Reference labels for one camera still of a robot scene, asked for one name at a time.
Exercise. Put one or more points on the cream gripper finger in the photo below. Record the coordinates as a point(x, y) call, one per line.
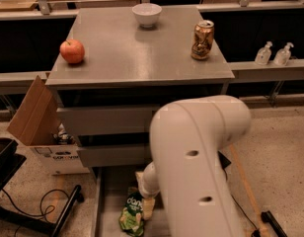
point(139, 178)
point(148, 207)

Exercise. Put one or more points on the green rice chip bag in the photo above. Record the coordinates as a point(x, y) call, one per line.
point(131, 219)

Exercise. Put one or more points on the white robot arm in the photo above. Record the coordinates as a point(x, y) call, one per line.
point(185, 137)

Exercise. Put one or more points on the grey open bottom drawer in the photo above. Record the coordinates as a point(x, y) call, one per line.
point(111, 193)

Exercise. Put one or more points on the grey middle drawer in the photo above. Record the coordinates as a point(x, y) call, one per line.
point(104, 156)

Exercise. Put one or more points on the grey top drawer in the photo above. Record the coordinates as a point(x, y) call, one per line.
point(107, 120)

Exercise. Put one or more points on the grey drawer cabinet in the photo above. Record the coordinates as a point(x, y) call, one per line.
point(113, 39)

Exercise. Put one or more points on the black power adapter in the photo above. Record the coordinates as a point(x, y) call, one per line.
point(224, 161)

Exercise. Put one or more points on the brown cardboard box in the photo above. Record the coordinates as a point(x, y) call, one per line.
point(38, 127)

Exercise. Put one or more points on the black floor bar right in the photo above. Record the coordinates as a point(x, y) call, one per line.
point(267, 217)

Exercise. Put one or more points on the black bin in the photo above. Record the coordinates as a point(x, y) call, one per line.
point(10, 161)

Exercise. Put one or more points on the red apple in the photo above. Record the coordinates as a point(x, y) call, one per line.
point(72, 51)

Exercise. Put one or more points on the black cart base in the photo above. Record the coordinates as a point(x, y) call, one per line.
point(37, 223)

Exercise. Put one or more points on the gold beverage can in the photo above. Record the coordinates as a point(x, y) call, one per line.
point(203, 36)

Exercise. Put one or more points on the white ceramic bowl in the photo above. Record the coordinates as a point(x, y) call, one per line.
point(146, 14)

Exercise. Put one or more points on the left clear sanitizer bottle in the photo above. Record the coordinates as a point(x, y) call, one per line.
point(264, 54)

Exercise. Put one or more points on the clear sanitizer bottle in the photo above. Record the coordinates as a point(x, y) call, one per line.
point(283, 55)
point(264, 54)

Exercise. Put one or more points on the right clear sanitizer bottle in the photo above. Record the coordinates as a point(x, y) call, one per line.
point(283, 55)

